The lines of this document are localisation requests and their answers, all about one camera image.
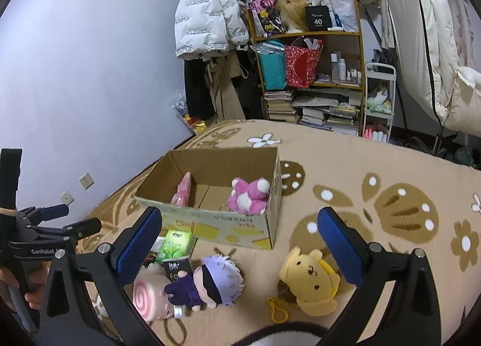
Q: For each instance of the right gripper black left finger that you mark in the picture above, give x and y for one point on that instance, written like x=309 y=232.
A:
x=67 y=313

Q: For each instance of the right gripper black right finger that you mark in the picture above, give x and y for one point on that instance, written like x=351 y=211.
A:
x=412 y=314

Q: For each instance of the pink swirl roll plush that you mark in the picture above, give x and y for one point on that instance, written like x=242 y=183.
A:
x=149 y=297

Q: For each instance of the purple plush bear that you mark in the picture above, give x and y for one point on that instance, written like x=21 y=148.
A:
x=249 y=198

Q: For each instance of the black Face tissue pack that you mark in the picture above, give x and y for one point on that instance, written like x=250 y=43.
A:
x=173 y=266

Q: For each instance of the green tissue pack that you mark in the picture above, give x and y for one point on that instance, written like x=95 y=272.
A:
x=176 y=244

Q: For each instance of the yellow plastic clip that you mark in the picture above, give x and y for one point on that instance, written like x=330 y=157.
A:
x=278 y=313

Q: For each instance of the white-haired blindfolded plush doll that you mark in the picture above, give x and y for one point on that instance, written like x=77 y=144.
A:
x=216 y=282

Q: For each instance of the pink plush in box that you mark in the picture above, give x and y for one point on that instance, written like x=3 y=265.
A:
x=182 y=195

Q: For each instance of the open cardboard box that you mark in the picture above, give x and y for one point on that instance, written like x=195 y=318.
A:
x=207 y=215

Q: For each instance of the stack of books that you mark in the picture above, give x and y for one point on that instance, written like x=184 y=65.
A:
x=333 y=109

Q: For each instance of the white utility cart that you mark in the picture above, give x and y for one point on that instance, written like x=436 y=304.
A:
x=379 y=101

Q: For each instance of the wooden bookshelf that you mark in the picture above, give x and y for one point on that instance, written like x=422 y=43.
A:
x=341 y=61

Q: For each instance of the red patterned gift bag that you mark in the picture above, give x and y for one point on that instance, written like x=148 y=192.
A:
x=301 y=59

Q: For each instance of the cream duvet on rack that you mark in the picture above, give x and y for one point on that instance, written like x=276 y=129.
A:
x=430 y=63

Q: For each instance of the white puffer jacket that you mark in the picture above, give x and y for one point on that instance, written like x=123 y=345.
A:
x=204 y=29

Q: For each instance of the teal bag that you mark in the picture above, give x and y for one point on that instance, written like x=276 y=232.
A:
x=272 y=61

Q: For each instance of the black box marked 40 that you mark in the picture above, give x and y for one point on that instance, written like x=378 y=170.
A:
x=318 y=18

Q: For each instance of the blonde wig on stand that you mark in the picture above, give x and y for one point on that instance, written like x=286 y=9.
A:
x=293 y=15

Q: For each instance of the white wall socket lower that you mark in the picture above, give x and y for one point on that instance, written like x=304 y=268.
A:
x=66 y=198

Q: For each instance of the white wall socket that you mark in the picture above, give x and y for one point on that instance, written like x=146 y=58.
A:
x=66 y=198
x=86 y=181

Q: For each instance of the white wall socket upper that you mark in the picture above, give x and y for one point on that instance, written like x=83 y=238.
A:
x=86 y=181

